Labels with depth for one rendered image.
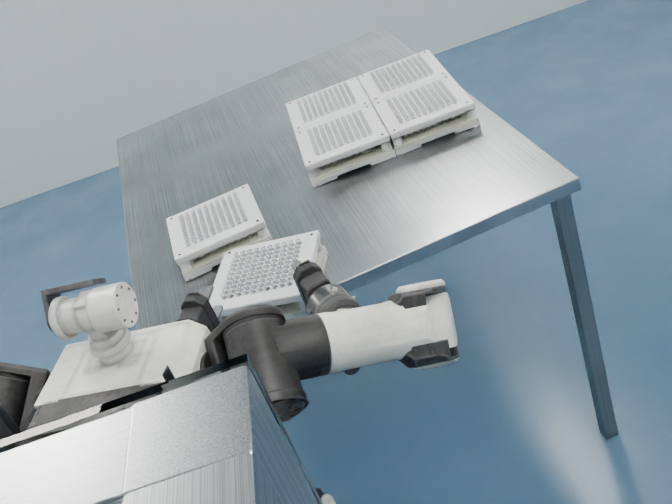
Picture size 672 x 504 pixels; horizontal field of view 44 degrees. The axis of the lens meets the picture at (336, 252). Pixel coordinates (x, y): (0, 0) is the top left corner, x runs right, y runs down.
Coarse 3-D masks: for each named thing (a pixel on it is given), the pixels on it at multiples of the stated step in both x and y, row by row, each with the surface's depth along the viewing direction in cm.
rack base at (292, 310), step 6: (324, 246) 202; (324, 252) 201; (318, 258) 198; (324, 258) 200; (318, 264) 196; (324, 264) 198; (324, 270) 197; (276, 306) 188; (282, 306) 187; (288, 306) 186; (294, 306) 185; (300, 306) 185; (288, 312) 184; (294, 312) 184; (300, 312) 183; (306, 312) 183; (288, 318) 185
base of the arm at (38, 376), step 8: (0, 368) 128; (8, 368) 129; (16, 368) 129; (24, 368) 129; (32, 368) 130; (40, 368) 130; (8, 376) 128; (16, 376) 129; (24, 376) 130; (32, 376) 129; (40, 376) 130; (48, 376) 130; (32, 384) 129; (40, 384) 129; (32, 392) 129; (32, 400) 128; (24, 408) 127; (24, 416) 127; (24, 424) 127
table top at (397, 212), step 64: (320, 64) 311; (384, 64) 291; (192, 128) 300; (256, 128) 281; (512, 128) 225; (128, 192) 272; (192, 192) 256; (256, 192) 243; (320, 192) 230; (384, 192) 219; (448, 192) 209; (512, 192) 200; (384, 256) 195
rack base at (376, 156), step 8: (360, 152) 236; (368, 152) 235; (376, 152) 233; (384, 152) 232; (392, 152) 232; (352, 160) 234; (360, 160) 232; (368, 160) 232; (376, 160) 232; (384, 160) 233; (328, 168) 234; (336, 168) 233; (344, 168) 232; (352, 168) 232; (320, 176) 232; (328, 176) 232; (336, 176) 233; (312, 184) 233; (320, 184) 233
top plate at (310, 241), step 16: (272, 240) 203; (288, 240) 200; (304, 240) 198; (224, 256) 204; (272, 256) 197; (304, 256) 192; (224, 272) 198; (288, 288) 183; (224, 304) 186; (240, 304) 184; (256, 304) 183; (272, 304) 183
